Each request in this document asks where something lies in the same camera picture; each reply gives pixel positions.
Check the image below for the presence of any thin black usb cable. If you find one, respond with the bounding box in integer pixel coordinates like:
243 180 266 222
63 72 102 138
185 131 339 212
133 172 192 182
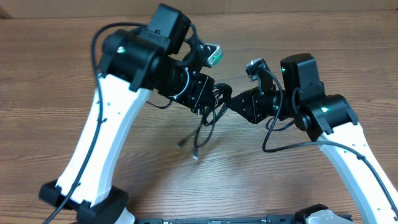
176 105 218 161

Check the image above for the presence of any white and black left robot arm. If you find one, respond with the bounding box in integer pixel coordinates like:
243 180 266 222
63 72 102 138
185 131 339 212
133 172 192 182
39 4 222 223

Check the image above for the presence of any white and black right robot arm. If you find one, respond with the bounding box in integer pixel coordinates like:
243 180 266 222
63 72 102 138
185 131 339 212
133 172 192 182
228 53 397 223

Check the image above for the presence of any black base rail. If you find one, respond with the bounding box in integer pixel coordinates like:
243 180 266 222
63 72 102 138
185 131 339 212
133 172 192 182
135 214 297 224

